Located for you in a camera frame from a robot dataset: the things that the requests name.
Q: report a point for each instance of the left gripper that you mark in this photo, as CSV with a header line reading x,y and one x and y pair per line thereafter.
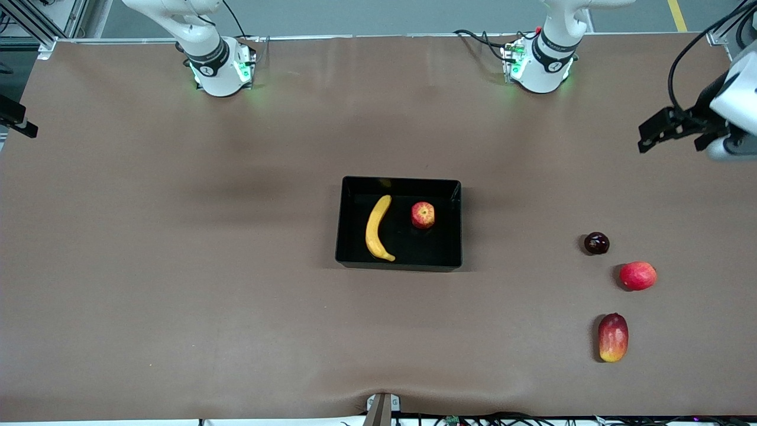
x,y
699,110

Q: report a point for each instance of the red yellow apple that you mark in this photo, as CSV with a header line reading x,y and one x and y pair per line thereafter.
x,y
423,215

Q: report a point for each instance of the black rectangular plastic box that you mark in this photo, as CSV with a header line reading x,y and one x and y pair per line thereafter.
x,y
408,248

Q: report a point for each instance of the yellow banana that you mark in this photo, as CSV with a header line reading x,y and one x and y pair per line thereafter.
x,y
374,231

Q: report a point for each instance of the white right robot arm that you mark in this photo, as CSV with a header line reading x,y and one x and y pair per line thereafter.
x,y
216,65

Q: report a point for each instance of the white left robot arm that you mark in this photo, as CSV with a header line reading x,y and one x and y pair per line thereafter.
x,y
544,65

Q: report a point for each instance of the dark purple plum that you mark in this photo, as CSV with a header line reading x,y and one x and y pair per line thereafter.
x,y
597,243

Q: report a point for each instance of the red round peach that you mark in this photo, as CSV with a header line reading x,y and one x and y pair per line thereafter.
x,y
638,276

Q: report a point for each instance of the red yellow mango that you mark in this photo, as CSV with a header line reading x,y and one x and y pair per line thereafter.
x,y
613,338

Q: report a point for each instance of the aluminium frame profile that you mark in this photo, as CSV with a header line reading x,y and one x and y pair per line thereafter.
x,y
35,21

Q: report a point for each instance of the grey metal table bracket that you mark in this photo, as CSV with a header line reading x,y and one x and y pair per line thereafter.
x,y
381,408

